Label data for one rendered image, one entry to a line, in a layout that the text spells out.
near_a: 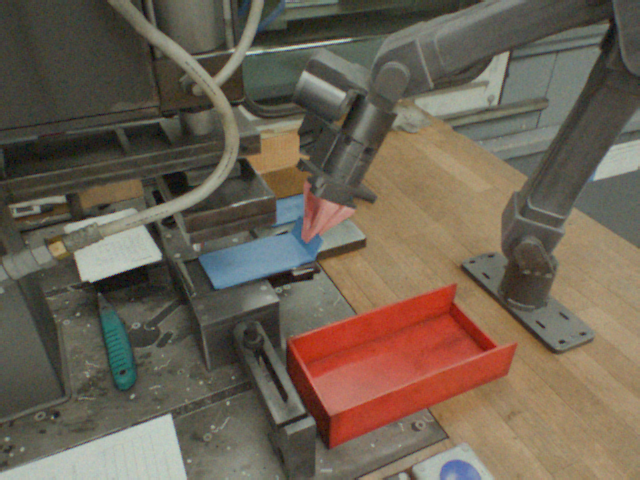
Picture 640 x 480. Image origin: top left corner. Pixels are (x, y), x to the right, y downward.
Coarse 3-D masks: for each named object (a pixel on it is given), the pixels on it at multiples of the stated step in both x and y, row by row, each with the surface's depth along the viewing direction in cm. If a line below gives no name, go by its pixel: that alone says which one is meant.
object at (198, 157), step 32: (128, 128) 63; (160, 128) 64; (192, 128) 61; (256, 128) 62; (0, 160) 56; (32, 160) 59; (64, 160) 59; (96, 160) 56; (128, 160) 57; (160, 160) 58; (192, 160) 60; (0, 192) 54; (32, 192) 55; (64, 192) 56; (224, 192) 60; (256, 192) 60; (192, 224) 57; (224, 224) 58; (256, 224) 60
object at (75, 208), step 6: (72, 192) 86; (78, 192) 87; (66, 198) 87; (72, 198) 86; (78, 198) 87; (72, 204) 87; (78, 204) 88; (72, 210) 88; (78, 210) 88; (72, 216) 89; (78, 216) 89; (84, 216) 89
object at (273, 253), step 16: (272, 240) 78; (288, 240) 78; (304, 240) 76; (320, 240) 74; (208, 256) 74; (224, 256) 74; (240, 256) 74; (256, 256) 74; (272, 256) 74; (288, 256) 75; (304, 256) 75; (208, 272) 72; (224, 272) 72; (240, 272) 72; (256, 272) 72
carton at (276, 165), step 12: (264, 144) 107; (276, 144) 108; (288, 144) 109; (252, 156) 107; (264, 156) 109; (276, 156) 110; (288, 156) 111; (300, 156) 112; (264, 168) 110; (276, 168) 111; (288, 168) 98; (276, 180) 99; (288, 180) 100; (300, 180) 101; (276, 192) 100; (288, 192) 101; (300, 192) 103
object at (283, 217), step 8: (280, 200) 98; (288, 200) 98; (296, 200) 98; (280, 208) 96; (304, 208) 96; (280, 216) 94; (288, 216) 94; (296, 216) 94; (304, 216) 94; (272, 224) 92; (280, 224) 93
